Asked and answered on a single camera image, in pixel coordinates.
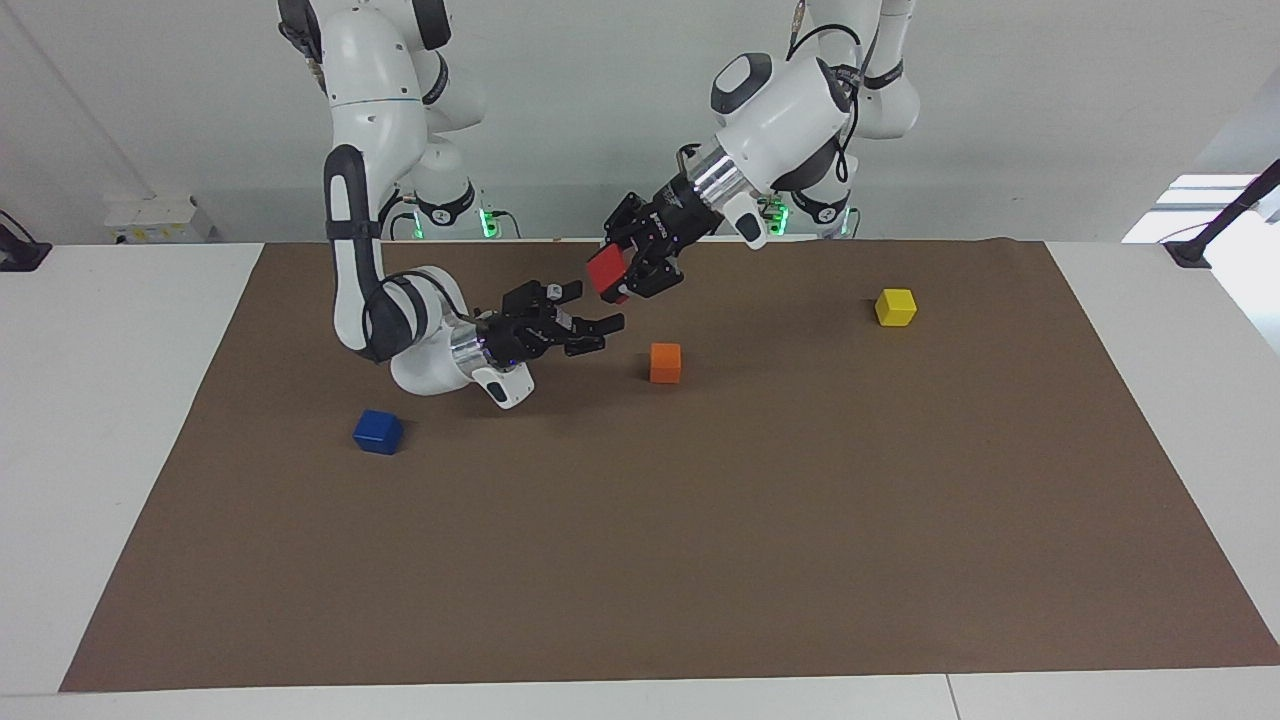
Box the black angled stand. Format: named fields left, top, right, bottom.
left=1163, top=158, right=1280, bottom=269

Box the black table clamp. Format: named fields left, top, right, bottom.
left=0, top=210, right=53, bottom=273

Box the red wooden block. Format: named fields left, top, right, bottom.
left=586, top=245, right=633, bottom=303

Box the blue wooden block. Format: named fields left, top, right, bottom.
left=352, top=409, right=405, bottom=456

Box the black base cable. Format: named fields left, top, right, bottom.
left=375, top=193, right=421, bottom=241

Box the brown table mat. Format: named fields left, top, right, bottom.
left=60, top=238, right=1280, bottom=693

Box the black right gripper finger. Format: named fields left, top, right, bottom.
left=503, top=280, right=586, bottom=319
left=560, top=313, right=627, bottom=359

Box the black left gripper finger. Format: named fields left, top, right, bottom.
left=622, top=250, right=687, bottom=304
left=602, top=193, right=656, bottom=248

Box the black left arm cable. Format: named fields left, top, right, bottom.
left=785, top=25, right=863, bottom=186

